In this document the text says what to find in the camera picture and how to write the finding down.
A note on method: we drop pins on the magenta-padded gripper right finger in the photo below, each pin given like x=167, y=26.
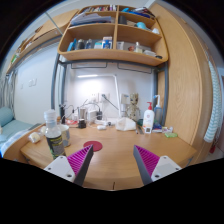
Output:
x=165, y=166

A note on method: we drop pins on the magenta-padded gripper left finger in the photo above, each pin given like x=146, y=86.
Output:
x=60, y=166

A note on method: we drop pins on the clear bottle with dark label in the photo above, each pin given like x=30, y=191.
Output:
x=55, y=140

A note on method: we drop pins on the small green packet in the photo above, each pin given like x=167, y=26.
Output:
x=171, y=135

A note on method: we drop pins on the wrapped pale bread bun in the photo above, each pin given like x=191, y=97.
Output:
x=43, y=130
x=34, y=137

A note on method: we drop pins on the flat round red coaster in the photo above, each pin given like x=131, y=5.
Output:
x=95, y=145

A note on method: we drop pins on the small black jar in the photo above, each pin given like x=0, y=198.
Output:
x=82, y=124

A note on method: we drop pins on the white red-pump lotion bottle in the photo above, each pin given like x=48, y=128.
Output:
x=148, y=120

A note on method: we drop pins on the dark green round container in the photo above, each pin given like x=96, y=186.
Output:
x=140, y=122

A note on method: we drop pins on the black electric shaver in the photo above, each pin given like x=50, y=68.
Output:
x=62, y=113

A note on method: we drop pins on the clear blue pump bottle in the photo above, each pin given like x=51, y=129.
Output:
x=158, y=113

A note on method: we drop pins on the small white oval case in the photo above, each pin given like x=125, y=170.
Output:
x=101, y=127

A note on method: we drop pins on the crumpled white plastic bag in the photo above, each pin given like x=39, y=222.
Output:
x=125, y=124

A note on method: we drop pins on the bed with teal sheet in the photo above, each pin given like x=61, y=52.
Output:
x=13, y=131

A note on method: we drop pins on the black charger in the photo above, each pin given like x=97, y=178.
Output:
x=99, y=115

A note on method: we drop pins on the white power strip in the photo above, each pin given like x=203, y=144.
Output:
x=106, y=122

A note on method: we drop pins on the brown tree creature figurine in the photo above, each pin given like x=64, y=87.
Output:
x=133, y=100

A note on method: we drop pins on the teal pillow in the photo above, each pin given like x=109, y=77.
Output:
x=6, y=116

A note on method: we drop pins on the small white box device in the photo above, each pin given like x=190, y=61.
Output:
x=124, y=99

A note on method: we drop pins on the white desk lamp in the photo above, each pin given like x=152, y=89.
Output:
x=116, y=88

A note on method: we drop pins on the grey striped curtain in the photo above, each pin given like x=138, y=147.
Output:
x=7, y=90

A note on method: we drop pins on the wooden shelf unit with items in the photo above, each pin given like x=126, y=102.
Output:
x=115, y=55

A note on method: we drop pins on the white wall outlet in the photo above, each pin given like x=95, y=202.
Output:
x=105, y=97
x=93, y=97

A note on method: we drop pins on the grey metal frame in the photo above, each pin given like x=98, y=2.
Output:
x=54, y=86

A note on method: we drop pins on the white wall switch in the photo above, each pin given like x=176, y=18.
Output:
x=32, y=82

